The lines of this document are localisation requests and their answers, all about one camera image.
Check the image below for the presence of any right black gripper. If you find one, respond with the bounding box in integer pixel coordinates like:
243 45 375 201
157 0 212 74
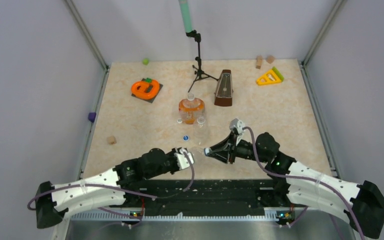
208 131 269 165

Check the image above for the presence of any clear bottle blue cap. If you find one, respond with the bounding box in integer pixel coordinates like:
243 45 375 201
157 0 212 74
193 115 209 146

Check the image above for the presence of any orange clear plastic bottle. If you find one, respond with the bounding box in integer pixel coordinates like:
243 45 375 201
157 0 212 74
178 93 205 125

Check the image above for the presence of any blue white Pepsi cap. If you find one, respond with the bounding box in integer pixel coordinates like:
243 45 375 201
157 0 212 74
204 148 210 156

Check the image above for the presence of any blue water bottle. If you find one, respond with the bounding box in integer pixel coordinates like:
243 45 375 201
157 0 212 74
189 146 206 163

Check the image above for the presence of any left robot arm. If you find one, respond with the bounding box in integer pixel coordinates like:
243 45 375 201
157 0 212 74
27 147 195 229

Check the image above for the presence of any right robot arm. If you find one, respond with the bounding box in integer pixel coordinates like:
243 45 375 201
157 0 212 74
204 132 384 239

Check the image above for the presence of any brown metronome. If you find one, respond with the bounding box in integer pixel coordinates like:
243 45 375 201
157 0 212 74
214 69 234 107

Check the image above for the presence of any wooden cube near left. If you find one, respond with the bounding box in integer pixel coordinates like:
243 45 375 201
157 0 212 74
106 135 117 145

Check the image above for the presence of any black tripod stand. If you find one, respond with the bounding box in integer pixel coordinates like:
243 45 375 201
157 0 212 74
186 30 219 93

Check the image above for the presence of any yellow triangle toy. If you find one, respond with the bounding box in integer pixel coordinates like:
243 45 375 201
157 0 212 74
255 69 283 86

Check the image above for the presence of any purple block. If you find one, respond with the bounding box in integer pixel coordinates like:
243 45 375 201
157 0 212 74
87 112 97 123

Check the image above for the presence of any green stick toy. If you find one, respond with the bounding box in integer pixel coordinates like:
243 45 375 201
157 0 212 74
272 66 285 82

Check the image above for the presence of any left wooden block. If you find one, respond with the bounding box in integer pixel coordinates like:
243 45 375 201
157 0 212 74
255 55 264 69

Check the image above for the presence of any wooden block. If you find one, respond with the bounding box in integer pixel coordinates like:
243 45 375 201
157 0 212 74
255 55 264 69
266 55 276 64

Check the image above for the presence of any right wooden block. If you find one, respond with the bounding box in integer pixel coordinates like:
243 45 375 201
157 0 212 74
266 55 276 64

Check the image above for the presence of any small green cube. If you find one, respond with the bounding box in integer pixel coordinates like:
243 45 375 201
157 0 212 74
142 58 150 66

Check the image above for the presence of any green foam microphone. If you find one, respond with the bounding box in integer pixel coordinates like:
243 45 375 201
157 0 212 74
178 0 194 34

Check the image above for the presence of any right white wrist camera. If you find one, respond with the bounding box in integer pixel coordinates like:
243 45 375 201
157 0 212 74
229 118 246 135

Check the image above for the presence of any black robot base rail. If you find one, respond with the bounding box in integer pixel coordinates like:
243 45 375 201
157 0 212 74
79 178 307 226

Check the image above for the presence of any grey square base plate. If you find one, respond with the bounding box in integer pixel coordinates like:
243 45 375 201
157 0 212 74
131 78 164 104

